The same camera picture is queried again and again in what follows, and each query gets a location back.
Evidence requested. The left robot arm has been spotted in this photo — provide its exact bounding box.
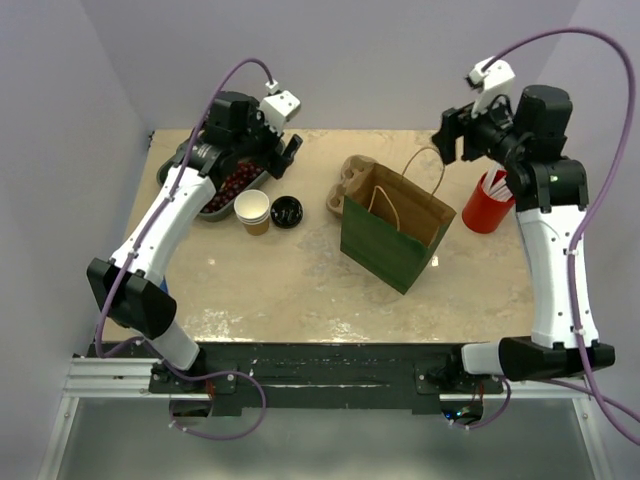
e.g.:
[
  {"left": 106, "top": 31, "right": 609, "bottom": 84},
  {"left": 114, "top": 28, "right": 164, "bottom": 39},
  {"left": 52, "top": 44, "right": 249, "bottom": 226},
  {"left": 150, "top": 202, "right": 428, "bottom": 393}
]
[{"left": 87, "top": 88, "right": 302, "bottom": 392}]

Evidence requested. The stack of black lids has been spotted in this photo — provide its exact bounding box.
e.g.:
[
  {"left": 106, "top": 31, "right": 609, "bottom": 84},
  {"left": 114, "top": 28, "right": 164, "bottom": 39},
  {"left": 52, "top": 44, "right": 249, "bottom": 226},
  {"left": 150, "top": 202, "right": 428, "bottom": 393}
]
[{"left": 270, "top": 196, "right": 304, "bottom": 229}]

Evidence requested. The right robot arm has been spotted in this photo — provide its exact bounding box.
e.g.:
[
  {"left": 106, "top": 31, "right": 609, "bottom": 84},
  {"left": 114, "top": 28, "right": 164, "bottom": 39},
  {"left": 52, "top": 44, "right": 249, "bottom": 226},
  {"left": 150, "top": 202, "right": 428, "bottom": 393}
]
[{"left": 432, "top": 85, "right": 616, "bottom": 393}]

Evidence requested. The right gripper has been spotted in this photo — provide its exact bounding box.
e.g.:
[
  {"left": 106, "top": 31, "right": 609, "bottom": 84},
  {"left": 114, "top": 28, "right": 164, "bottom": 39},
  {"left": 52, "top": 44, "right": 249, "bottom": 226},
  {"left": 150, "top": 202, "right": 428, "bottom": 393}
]
[{"left": 434, "top": 87, "right": 529, "bottom": 167}]

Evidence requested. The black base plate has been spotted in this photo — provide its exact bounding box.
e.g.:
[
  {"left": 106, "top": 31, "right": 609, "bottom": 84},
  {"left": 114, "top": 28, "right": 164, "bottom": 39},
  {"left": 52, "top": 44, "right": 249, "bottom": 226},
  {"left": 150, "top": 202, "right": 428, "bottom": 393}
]
[{"left": 115, "top": 342, "right": 503, "bottom": 417}]

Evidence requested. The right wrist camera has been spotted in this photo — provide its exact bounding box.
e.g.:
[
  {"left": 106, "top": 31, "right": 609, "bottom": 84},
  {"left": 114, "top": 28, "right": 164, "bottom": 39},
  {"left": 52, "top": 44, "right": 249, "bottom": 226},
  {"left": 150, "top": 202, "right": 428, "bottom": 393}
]
[{"left": 466, "top": 57, "right": 515, "bottom": 118}]

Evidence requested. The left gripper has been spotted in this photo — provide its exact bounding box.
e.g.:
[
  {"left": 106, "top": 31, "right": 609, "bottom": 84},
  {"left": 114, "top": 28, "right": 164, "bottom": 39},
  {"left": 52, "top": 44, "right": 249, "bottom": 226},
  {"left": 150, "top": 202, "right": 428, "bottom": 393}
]
[{"left": 234, "top": 99, "right": 302, "bottom": 179}]

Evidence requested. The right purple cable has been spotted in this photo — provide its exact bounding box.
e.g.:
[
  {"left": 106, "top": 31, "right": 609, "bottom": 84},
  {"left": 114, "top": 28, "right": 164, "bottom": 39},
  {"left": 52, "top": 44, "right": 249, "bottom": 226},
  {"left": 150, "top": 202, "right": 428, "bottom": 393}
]
[{"left": 487, "top": 27, "right": 640, "bottom": 443}]

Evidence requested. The green paper bag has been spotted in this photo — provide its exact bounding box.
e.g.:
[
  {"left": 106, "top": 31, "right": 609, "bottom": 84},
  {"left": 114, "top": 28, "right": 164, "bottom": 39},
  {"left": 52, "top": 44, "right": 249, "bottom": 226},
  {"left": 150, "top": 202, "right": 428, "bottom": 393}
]
[{"left": 340, "top": 145, "right": 456, "bottom": 294}]

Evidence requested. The aluminium rail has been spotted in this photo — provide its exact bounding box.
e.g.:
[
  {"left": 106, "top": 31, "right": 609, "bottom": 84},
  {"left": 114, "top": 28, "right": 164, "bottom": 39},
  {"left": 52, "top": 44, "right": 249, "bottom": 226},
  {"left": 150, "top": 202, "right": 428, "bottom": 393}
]
[{"left": 63, "top": 358, "right": 155, "bottom": 399}]

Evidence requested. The red straw cup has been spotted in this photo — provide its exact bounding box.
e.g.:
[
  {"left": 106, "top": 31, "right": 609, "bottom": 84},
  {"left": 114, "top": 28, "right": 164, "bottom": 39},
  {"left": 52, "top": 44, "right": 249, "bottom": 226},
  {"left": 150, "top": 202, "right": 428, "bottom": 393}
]
[{"left": 462, "top": 174, "right": 515, "bottom": 234}]

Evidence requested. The grey fruit tray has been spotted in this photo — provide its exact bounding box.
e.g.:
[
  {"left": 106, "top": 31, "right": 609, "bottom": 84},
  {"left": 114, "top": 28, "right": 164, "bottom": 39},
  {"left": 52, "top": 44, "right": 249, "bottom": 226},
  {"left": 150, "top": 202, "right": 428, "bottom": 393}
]
[{"left": 156, "top": 139, "right": 271, "bottom": 222}]

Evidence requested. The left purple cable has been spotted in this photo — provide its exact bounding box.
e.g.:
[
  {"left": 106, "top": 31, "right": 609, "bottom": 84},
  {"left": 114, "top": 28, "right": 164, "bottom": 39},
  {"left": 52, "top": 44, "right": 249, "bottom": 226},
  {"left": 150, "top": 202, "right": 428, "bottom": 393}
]
[{"left": 93, "top": 58, "right": 279, "bottom": 360}]

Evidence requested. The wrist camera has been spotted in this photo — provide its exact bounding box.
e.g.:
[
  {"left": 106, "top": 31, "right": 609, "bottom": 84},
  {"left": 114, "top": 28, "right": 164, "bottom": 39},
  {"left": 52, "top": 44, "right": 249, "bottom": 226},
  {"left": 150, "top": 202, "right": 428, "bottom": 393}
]
[
  {"left": 466, "top": 57, "right": 515, "bottom": 118},
  {"left": 258, "top": 80, "right": 301, "bottom": 134}
]

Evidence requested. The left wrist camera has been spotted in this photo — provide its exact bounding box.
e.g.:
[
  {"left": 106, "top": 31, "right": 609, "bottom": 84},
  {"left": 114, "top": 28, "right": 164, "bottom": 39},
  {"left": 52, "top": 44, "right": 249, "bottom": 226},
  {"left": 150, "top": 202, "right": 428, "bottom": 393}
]
[{"left": 258, "top": 80, "right": 301, "bottom": 134}]

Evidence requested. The purple grapes bunch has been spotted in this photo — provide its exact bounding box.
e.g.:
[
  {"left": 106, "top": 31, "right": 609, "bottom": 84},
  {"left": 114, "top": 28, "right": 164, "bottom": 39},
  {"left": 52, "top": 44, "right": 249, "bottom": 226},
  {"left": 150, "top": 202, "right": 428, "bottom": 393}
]
[{"left": 202, "top": 161, "right": 264, "bottom": 214}]

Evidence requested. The stack of cup carriers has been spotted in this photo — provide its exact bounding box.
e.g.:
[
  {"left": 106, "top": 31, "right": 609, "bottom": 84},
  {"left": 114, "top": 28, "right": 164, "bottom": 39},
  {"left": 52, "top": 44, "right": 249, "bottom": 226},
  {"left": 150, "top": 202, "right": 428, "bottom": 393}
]
[{"left": 325, "top": 154, "right": 376, "bottom": 219}]

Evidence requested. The stack of paper cups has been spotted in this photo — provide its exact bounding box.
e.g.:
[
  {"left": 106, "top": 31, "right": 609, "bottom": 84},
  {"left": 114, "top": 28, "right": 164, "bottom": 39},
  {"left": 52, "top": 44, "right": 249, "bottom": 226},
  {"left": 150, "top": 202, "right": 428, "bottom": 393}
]
[{"left": 234, "top": 189, "right": 270, "bottom": 236}]

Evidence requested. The purple cable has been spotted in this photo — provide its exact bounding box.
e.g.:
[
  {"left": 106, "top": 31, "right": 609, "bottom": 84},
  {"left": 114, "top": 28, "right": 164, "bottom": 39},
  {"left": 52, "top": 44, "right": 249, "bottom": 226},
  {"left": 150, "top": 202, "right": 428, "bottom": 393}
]
[
  {"left": 93, "top": 58, "right": 279, "bottom": 360},
  {"left": 487, "top": 27, "right": 640, "bottom": 443}
]

